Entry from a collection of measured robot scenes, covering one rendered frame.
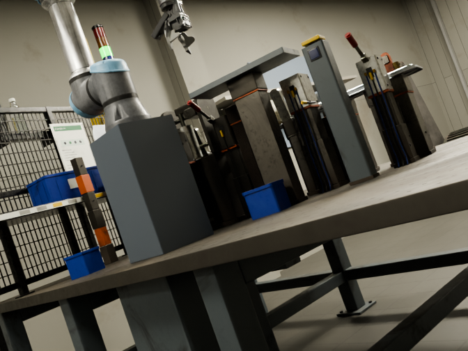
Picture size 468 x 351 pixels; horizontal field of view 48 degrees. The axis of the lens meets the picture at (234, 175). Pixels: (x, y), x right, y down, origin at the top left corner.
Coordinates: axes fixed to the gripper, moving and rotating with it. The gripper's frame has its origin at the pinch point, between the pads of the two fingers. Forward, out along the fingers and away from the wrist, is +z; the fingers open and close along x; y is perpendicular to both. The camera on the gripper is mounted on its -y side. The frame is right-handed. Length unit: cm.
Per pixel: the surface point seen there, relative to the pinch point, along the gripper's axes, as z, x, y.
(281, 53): 26, -34, 50
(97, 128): 10, 13, -61
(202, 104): 26.0, -15.0, 9.5
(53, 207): 42, -23, -69
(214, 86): 26.2, -32.7, 24.4
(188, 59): -69, 227, -110
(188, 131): 33.4, -14.5, -0.2
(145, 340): 95, -61, -11
